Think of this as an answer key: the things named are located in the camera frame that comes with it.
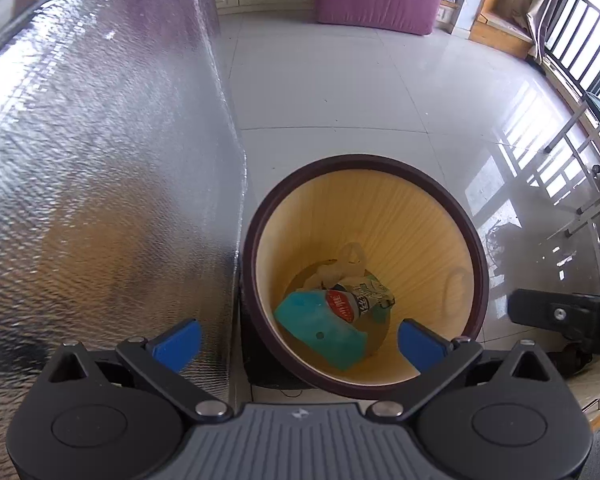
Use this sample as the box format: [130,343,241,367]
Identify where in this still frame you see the dark brown shoe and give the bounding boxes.
[550,342,595,377]

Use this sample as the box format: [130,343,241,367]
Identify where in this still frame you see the wooden steps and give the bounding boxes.
[470,0,533,58]

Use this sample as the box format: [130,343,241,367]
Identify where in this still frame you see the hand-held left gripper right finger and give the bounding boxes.
[369,318,557,421]

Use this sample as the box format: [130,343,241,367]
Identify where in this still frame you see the black window railing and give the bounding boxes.
[545,0,600,111]

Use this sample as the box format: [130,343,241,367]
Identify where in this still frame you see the crumpled printed wrapper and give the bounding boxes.
[325,275,397,326]

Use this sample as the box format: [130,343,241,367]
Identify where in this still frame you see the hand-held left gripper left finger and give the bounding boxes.
[46,318,234,421]

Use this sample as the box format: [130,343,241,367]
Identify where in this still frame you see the silver foil insulation sheet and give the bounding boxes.
[0,0,249,406]

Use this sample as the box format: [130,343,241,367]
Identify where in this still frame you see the wood pattern trash bin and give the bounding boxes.
[240,154,491,401]

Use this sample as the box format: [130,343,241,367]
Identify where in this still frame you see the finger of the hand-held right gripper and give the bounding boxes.
[509,287,600,357]

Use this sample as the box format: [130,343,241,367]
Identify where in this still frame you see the beige curtain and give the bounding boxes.
[525,0,567,59]

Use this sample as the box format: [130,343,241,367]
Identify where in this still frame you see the patterned tablecloth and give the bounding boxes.
[0,0,111,67]

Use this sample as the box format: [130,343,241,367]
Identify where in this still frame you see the blue plastic packet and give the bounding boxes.
[272,290,371,372]

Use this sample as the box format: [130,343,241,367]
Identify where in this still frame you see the white plastic bag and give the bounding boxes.
[302,242,368,292]

